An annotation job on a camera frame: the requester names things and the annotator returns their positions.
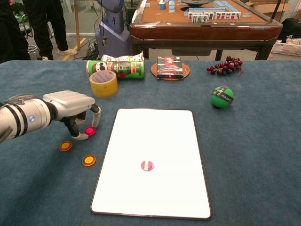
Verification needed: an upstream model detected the person in black trousers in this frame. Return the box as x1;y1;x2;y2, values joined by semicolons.
22;0;78;61

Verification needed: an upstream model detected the green foliage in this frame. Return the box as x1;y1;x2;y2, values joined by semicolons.
13;7;26;24

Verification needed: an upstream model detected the orange disc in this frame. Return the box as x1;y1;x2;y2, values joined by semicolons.
82;154;97;167
59;140;73;152

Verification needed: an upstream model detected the upright mahjong tile row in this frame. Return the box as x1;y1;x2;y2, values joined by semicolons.
191;14;209;24

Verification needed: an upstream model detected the dark red card box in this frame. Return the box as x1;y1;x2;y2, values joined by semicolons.
157;56;185;80

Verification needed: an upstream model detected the yellow packing tape roll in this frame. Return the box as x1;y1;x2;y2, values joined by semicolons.
89;70;119;98

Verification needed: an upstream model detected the white magnetic board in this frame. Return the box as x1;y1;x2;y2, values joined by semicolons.
90;108;212;221

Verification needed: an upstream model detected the green ball with black strap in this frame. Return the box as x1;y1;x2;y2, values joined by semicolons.
210;85;235;109

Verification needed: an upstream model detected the white plastic basket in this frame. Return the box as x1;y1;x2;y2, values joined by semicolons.
270;41;301;57

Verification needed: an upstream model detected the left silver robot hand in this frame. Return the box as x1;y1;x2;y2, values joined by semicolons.
42;90;102;141

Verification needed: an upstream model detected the person in dark clothes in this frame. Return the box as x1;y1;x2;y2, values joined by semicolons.
0;0;31;61

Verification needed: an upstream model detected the brown cardboard box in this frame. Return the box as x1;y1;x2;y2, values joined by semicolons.
246;0;291;14

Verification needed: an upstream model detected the hanging black pendant cable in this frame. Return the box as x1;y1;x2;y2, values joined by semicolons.
100;0;107;47

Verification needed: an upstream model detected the brown mahjong table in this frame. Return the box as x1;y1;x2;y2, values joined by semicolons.
129;0;284;61

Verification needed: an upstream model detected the green Pringles can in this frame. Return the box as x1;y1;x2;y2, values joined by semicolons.
86;60;145;80

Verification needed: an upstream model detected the white snack bag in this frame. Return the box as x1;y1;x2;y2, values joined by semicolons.
101;52;144;63

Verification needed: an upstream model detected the brown woven coaster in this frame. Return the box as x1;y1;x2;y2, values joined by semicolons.
150;62;190;81

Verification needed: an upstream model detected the blue machine base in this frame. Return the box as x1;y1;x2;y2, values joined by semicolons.
95;0;130;58

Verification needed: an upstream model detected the wooden post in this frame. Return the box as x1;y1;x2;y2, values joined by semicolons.
74;0;81;49

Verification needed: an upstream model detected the black floor cable bundle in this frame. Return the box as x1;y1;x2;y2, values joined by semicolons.
74;37;99;61

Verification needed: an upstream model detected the dark red grape bunch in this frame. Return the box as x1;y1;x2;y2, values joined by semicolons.
206;56;244;76

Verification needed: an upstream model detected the black bag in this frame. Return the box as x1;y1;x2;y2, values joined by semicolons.
278;18;301;43

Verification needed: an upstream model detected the face-up mahjong tile row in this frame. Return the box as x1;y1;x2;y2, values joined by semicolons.
187;11;242;21

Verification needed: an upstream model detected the dark round dish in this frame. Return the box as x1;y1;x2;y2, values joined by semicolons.
180;0;214;7

